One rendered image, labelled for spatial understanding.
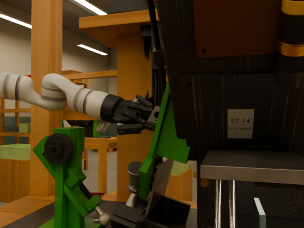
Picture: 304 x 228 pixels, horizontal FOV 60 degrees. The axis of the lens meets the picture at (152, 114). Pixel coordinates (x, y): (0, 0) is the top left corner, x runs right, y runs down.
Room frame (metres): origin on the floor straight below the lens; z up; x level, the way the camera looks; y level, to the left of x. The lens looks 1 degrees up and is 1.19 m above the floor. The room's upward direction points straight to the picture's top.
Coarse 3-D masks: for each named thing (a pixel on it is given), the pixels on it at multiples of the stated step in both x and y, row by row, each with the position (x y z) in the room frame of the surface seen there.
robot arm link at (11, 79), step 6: (0, 72) 0.71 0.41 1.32; (0, 78) 0.69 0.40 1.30; (6, 78) 0.69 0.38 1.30; (12, 78) 0.70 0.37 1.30; (0, 84) 0.68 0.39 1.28; (6, 84) 0.69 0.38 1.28; (12, 84) 0.69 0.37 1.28; (0, 90) 0.69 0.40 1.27; (6, 90) 0.69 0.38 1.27; (12, 90) 0.69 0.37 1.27; (0, 96) 0.70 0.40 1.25; (6, 96) 0.70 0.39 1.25; (12, 96) 0.70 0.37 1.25
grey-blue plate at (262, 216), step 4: (256, 200) 0.49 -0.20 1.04; (256, 204) 0.47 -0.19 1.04; (260, 204) 0.47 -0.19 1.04; (256, 208) 0.46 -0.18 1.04; (260, 208) 0.45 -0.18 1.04; (256, 212) 0.46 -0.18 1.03; (260, 212) 0.43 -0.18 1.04; (264, 212) 0.43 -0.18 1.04; (256, 216) 0.46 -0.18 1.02; (260, 216) 0.42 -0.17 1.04; (264, 216) 0.42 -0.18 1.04; (256, 220) 0.46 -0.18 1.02; (260, 220) 0.42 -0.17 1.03; (264, 220) 0.42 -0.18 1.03; (256, 224) 0.46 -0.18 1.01; (260, 224) 0.42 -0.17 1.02; (264, 224) 0.42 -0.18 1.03
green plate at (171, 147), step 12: (168, 84) 0.55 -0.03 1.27; (168, 96) 0.55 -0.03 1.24; (168, 108) 0.56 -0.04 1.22; (168, 120) 0.56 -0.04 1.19; (156, 132) 0.56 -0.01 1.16; (168, 132) 0.56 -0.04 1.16; (156, 144) 0.56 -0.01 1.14; (168, 144) 0.56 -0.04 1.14; (180, 144) 0.56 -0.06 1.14; (156, 156) 0.59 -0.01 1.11; (168, 156) 0.56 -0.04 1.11; (180, 156) 0.56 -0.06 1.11; (156, 168) 0.63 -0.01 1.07
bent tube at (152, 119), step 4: (156, 108) 0.66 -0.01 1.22; (152, 112) 0.66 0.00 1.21; (156, 112) 0.66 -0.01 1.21; (152, 116) 0.65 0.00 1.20; (156, 116) 0.67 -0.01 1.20; (148, 120) 0.64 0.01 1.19; (152, 120) 0.64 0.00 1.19; (156, 120) 0.64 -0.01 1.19; (132, 196) 0.64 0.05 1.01; (136, 196) 0.64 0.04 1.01; (128, 200) 0.63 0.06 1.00; (132, 200) 0.63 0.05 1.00; (136, 200) 0.63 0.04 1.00; (140, 200) 0.64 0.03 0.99; (128, 204) 0.62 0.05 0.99; (132, 204) 0.62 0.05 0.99; (136, 204) 0.62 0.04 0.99
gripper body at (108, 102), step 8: (112, 96) 0.68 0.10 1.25; (104, 104) 0.67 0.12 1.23; (112, 104) 0.67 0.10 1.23; (120, 104) 0.70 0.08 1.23; (104, 112) 0.67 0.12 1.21; (112, 112) 0.68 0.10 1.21; (120, 112) 0.68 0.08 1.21; (136, 112) 0.68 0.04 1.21; (104, 120) 0.69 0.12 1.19; (112, 120) 0.67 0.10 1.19; (120, 120) 0.66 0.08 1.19; (128, 120) 0.67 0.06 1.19
